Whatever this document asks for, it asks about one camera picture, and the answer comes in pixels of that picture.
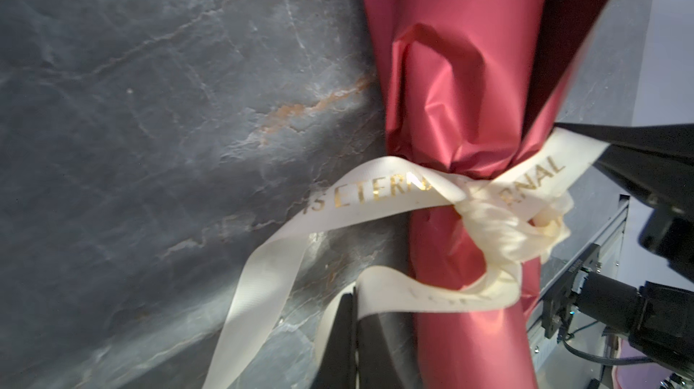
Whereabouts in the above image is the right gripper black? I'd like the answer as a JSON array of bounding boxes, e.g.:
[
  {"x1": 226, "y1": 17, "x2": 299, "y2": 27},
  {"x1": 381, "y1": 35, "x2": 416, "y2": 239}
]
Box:
[{"x1": 555, "y1": 123, "x2": 693, "y2": 282}]

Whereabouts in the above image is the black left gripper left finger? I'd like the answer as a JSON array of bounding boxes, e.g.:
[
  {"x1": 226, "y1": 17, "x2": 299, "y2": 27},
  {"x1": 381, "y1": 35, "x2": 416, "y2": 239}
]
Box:
[{"x1": 311, "y1": 292, "x2": 357, "y2": 389}]

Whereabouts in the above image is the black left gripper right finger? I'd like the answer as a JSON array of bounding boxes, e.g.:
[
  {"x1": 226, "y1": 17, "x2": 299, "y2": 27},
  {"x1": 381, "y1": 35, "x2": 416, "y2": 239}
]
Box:
[{"x1": 357, "y1": 313, "x2": 420, "y2": 388}]

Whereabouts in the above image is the cream printed ribbon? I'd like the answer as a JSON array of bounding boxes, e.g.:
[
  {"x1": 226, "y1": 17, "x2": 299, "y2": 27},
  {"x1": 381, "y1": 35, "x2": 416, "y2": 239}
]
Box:
[{"x1": 204, "y1": 129, "x2": 607, "y2": 388}]

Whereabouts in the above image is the dark red wrapping paper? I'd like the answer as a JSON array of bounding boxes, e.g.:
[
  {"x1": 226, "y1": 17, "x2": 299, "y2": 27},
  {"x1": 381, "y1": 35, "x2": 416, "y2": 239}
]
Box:
[{"x1": 359, "y1": 0, "x2": 636, "y2": 389}]

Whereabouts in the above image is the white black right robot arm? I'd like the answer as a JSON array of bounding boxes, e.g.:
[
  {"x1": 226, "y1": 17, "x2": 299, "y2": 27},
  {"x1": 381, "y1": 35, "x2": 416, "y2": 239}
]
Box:
[{"x1": 540, "y1": 123, "x2": 693, "y2": 388}]

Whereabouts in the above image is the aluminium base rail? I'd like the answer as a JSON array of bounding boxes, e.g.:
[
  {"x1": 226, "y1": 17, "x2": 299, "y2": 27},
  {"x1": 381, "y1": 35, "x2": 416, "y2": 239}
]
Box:
[{"x1": 522, "y1": 193, "x2": 633, "y2": 389}]

